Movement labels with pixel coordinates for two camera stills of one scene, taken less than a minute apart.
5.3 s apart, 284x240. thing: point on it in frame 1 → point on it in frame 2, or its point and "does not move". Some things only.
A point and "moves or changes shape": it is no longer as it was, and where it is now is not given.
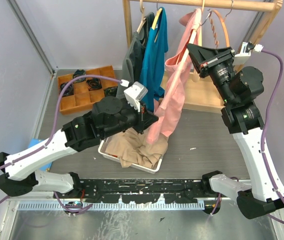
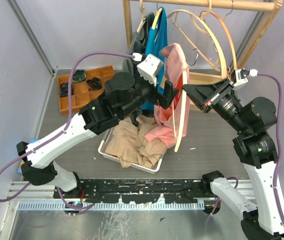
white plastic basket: [102, 150] does not move
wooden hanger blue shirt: [158, 11] does not move
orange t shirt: [115, 156] does not move
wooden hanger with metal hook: [223, 20] moves or changes shape
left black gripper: [145, 119] → [164, 100]
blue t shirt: [152, 75] does not move
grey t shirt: [131, 71] does not move
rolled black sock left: [69, 90] does not move
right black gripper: [205, 59] → [208, 95]
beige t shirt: [132, 148] does not move
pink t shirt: [169, 108] moves or changes shape
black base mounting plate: [140, 190] does not move
